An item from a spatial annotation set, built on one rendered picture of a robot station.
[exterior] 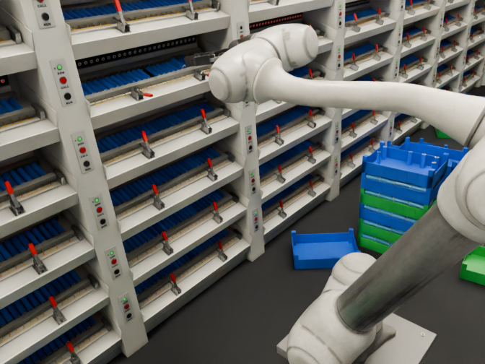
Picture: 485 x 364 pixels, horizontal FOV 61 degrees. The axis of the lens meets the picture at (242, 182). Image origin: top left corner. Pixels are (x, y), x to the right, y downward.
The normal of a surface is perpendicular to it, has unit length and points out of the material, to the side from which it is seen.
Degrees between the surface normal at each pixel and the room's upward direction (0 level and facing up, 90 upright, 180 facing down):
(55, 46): 90
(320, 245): 0
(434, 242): 84
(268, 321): 0
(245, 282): 0
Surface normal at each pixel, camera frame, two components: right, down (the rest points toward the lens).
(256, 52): 0.12, -0.64
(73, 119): 0.73, 0.25
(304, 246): -0.08, -0.89
